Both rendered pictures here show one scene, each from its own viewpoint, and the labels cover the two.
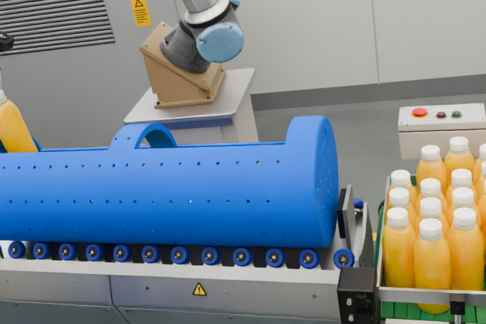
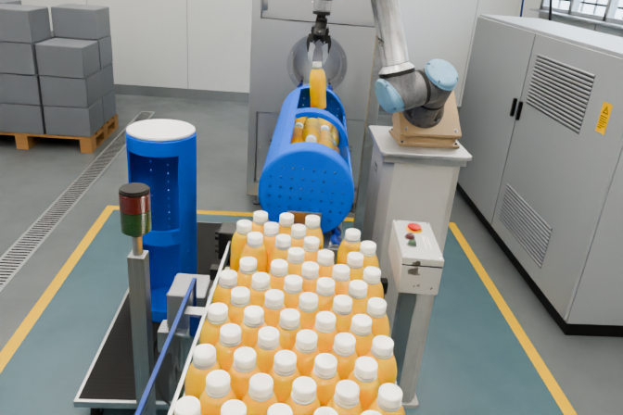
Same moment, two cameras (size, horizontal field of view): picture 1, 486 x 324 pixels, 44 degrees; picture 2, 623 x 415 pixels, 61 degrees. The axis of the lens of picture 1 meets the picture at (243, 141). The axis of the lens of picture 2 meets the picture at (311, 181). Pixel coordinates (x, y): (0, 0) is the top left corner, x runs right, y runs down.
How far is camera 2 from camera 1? 1.63 m
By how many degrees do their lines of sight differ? 62
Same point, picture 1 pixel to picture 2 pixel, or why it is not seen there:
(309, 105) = not seen: outside the picture
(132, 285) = not seen: hidden behind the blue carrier
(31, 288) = not seen: hidden behind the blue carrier
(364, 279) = (230, 230)
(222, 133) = (383, 165)
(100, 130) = (539, 196)
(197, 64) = (410, 116)
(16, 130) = (313, 87)
